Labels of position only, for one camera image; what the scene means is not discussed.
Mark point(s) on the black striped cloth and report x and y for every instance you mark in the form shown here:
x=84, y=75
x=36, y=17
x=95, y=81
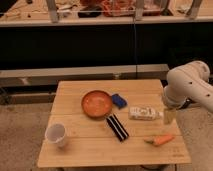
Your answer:
x=117, y=128

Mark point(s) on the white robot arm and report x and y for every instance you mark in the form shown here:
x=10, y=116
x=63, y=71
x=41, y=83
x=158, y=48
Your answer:
x=188, y=81

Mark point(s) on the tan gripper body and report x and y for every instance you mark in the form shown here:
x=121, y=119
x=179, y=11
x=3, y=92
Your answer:
x=169, y=115

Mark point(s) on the red object on shelf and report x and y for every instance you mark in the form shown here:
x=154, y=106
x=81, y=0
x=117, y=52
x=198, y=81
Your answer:
x=117, y=8

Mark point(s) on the wooden folding table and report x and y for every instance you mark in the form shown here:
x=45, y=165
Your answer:
x=93, y=143

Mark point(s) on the white plastic cup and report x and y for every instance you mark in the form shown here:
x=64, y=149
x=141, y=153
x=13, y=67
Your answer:
x=56, y=135

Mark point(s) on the orange carrot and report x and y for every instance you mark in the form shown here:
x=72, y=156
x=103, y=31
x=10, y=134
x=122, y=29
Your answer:
x=159, y=140

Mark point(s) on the clear plastic bottle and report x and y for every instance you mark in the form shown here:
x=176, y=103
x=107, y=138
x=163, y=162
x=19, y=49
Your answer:
x=144, y=113

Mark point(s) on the orange ceramic bowl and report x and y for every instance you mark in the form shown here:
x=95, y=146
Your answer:
x=96, y=104

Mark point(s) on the blue sponge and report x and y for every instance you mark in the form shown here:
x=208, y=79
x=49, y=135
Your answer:
x=118, y=101

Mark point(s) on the long grey bench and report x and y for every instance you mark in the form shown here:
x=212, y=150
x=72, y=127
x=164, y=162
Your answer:
x=51, y=76

